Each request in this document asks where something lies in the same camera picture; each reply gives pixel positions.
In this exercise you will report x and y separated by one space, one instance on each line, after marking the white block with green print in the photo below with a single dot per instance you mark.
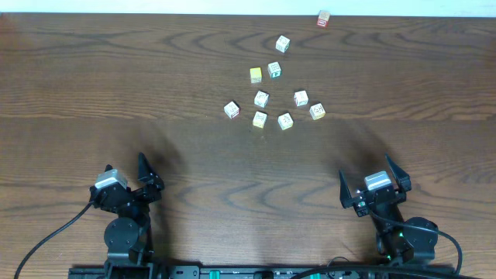
282 44

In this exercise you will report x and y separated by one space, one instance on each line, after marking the yellow wooden block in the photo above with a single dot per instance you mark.
255 75

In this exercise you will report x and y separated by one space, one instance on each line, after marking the pale yellow printed block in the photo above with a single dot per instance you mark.
259 119

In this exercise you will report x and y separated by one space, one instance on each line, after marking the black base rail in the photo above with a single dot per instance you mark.
197 272

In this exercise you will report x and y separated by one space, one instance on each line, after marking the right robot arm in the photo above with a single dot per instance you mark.
403 241

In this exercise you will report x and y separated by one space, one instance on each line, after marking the white block with cross print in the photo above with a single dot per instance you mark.
261 99

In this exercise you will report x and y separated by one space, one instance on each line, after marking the red block at table edge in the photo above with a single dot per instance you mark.
323 18

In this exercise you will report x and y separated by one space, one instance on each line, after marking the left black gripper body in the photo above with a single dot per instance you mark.
140 198

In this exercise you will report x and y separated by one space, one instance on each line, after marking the white block red print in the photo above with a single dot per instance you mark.
300 98

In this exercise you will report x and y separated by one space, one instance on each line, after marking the white block red side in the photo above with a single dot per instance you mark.
231 109

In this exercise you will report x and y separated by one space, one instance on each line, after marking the white block yellow print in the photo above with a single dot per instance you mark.
285 121

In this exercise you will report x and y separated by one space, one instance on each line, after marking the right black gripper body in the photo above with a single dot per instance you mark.
363 207

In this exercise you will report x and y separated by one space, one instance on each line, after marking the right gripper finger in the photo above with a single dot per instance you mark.
344 195
402 179

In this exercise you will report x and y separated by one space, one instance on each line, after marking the white block teal side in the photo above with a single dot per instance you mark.
274 69

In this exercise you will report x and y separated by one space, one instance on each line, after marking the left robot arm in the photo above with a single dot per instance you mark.
128 237

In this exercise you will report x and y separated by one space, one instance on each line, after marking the white block orange print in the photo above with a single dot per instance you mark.
317 111

